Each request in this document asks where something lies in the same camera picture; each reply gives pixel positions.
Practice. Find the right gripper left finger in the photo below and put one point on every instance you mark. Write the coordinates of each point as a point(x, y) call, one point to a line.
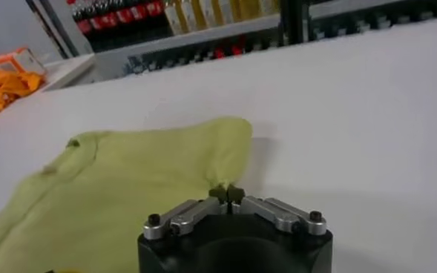
point(188, 219)

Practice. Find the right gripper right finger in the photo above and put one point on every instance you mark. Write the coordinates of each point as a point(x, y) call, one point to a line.
point(281, 217)

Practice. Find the light green polo shirt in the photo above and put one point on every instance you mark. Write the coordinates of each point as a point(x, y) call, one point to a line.
point(129, 193)

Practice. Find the white side table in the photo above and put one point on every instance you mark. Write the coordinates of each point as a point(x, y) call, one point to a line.
point(69, 70)

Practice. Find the glass drinks cabinet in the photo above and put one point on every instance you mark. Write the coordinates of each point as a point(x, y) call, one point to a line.
point(302, 22)
point(285, 22)

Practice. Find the yellow drink bottle white cap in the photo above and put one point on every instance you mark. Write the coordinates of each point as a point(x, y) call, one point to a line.
point(246, 9)
point(207, 13)
point(225, 11)
point(173, 16)
point(190, 15)

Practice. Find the crumpled orange cloth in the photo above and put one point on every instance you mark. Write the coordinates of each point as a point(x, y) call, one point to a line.
point(6, 89)

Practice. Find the orange and white box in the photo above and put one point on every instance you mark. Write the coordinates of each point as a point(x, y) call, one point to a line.
point(18, 61)

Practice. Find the black door frame bar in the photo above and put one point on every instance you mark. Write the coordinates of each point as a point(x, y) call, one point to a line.
point(56, 35)

